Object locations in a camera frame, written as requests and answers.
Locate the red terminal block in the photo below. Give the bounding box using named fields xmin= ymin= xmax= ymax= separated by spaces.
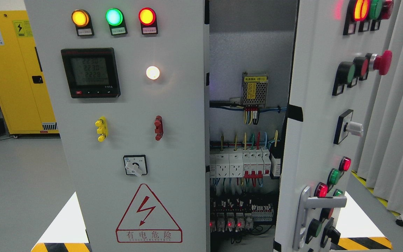
xmin=154 ymin=116 xmax=164 ymax=141

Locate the yellow terminal block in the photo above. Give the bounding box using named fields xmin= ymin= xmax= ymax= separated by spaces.
xmin=95 ymin=116 xmax=108 ymax=142

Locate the red indicator lamp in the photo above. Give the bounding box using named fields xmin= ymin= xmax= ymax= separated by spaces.
xmin=139 ymin=7 xmax=158 ymax=35

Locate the red electric hazard sign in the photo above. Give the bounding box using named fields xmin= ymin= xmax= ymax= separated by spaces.
xmin=116 ymin=183 xmax=183 ymax=243

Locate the black white rotary switch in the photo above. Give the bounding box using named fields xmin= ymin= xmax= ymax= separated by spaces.
xmin=123 ymin=155 xmax=148 ymax=177

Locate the black digital power meter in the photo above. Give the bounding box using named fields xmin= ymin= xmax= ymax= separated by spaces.
xmin=61 ymin=47 xmax=121 ymax=98

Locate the white breaker and socket row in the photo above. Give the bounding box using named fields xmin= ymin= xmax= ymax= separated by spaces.
xmin=209 ymin=148 xmax=271 ymax=179

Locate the green indicator lamp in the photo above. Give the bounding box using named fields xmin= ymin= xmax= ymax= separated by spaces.
xmin=105 ymin=8 xmax=128 ymax=36

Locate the relay row with red leds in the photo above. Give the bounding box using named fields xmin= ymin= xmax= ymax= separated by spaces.
xmin=210 ymin=210 xmax=275 ymax=232

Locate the white glowing indicator lamp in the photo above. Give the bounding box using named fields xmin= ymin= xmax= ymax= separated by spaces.
xmin=146 ymin=66 xmax=161 ymax=80

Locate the black white surge protector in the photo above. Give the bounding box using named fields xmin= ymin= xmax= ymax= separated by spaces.
xmin=270 ymin=147 xmax=283 ymax=179

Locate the silver door handle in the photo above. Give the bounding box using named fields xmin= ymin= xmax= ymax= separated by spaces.
xmin=292 ymin=186 xmax=347 ymax=252

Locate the metal mesh power supply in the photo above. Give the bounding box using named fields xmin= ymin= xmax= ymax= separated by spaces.
xmin=241 ymin=72 xmax=268 ymax=108

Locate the red mushroom emergency button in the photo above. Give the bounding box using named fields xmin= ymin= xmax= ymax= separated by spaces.
xmin=365 ymin=50 xmax=393 ymax=76

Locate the grey cabinet door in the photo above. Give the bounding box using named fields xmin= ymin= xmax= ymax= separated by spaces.
xmin=24 ymin=0 xmax=210 ymax=252
xmin=273 ymin=0 xmax=395 ymax=252

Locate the yellow safety cabinet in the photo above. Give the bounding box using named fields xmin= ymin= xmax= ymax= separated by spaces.
xmin=0 ymin=10 xmax=59 ymax=135

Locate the yellow indicator lamp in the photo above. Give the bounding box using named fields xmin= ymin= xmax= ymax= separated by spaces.
xmin=71 ymin=9 xmax=94 ymax=36

